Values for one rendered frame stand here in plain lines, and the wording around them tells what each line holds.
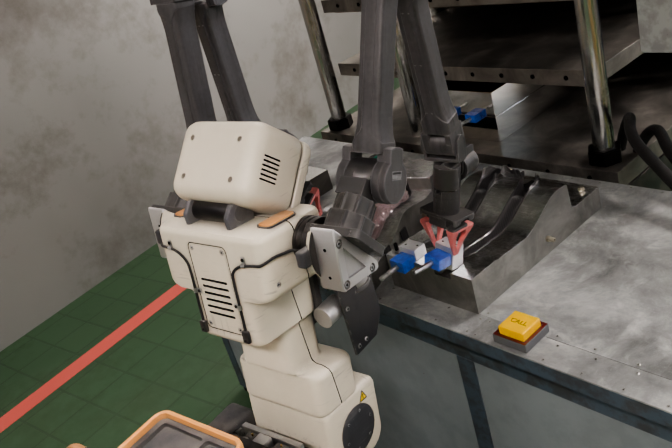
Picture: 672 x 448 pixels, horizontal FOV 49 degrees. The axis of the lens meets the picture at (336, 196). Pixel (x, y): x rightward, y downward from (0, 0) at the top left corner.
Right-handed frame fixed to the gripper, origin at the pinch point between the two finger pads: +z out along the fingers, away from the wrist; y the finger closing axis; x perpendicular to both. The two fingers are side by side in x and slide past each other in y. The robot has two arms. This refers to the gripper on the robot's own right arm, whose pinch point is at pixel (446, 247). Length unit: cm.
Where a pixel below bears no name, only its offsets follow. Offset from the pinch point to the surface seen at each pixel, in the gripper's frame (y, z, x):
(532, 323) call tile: -24.2, 7.3, 2.0
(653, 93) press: 18, -2, -124
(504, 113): 47, 1, -82
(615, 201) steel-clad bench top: -10, 4, -53
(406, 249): 10.9, 4.1, 1.2
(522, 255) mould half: -8.6, 5.3, -16.2
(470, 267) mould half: -5.1, 3.9, -2.1
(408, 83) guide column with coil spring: 81, -6, -73
